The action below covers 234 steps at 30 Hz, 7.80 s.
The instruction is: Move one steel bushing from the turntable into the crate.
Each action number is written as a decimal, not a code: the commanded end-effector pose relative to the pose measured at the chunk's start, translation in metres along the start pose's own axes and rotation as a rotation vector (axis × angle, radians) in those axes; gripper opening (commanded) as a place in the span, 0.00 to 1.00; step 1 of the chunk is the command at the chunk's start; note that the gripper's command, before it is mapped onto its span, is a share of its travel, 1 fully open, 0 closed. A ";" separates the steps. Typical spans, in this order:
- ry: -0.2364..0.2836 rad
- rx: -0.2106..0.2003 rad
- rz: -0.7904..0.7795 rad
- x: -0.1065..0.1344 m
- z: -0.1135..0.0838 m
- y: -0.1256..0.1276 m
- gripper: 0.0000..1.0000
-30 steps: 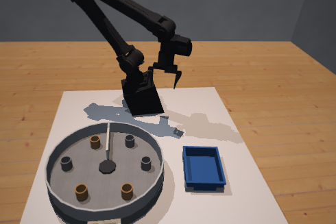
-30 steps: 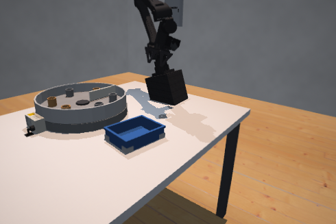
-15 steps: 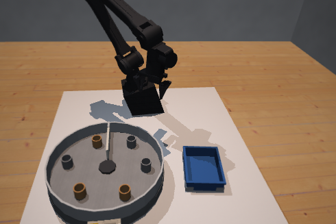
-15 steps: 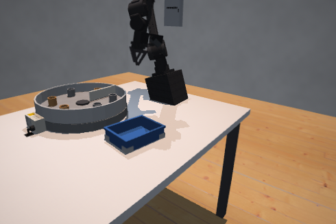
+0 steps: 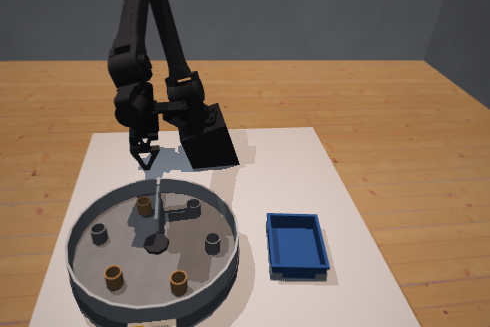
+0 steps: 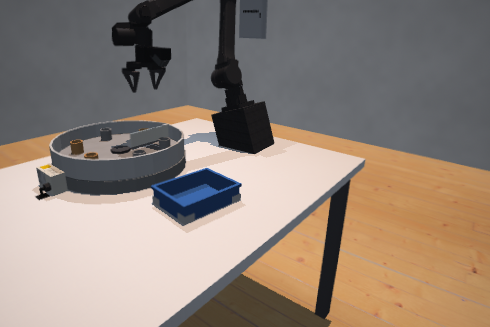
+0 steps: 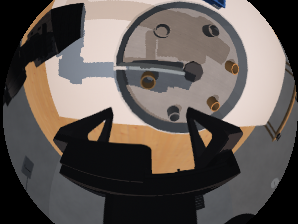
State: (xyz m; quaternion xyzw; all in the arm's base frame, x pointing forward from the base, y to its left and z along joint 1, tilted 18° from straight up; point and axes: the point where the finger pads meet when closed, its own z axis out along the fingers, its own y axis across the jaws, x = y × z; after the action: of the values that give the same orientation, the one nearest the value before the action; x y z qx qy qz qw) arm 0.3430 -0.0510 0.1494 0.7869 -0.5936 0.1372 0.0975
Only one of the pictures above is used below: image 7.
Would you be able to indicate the bronze bushing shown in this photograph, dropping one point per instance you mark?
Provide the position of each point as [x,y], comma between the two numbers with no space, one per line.
[232,67]
[213,104]
[148,85]

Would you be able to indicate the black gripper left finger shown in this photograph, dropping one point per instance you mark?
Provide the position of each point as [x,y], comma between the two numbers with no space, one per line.
[81,128]

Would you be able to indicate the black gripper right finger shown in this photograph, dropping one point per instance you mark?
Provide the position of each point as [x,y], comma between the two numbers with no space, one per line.
[224,136]

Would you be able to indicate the dark grey metal sleeve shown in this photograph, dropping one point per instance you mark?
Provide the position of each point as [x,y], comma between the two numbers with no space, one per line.
[164,25]
[173,114]
[214,28]

